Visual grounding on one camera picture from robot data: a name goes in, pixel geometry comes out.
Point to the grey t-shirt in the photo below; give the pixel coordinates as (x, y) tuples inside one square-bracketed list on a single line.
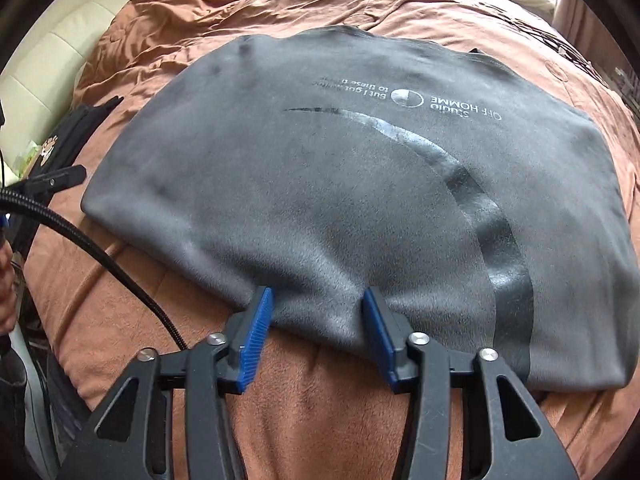
[(300, 185)]

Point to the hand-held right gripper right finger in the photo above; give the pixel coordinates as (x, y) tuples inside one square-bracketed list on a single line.
[(380, 340)]

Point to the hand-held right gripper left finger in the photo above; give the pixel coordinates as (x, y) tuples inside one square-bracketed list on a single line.
[(255, 340)]

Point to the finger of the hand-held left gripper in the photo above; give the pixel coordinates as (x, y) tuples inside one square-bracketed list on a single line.
[(52, 180)]

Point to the pink curtain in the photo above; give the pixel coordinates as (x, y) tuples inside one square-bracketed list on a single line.
[(580, 15)]

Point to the pale green packet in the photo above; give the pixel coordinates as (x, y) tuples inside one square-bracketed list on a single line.
[(27, 157)]

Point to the brown blanket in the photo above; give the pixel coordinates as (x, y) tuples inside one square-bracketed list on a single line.
[(310, 435)]

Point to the black bag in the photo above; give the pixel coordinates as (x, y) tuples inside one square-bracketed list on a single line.
[(75, 132)]

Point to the person's left hand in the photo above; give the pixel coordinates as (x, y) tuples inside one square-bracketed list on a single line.
[(5, 285)]

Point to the cream padded headboard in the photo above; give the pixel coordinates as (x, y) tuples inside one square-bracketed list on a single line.
[(50, 50)]

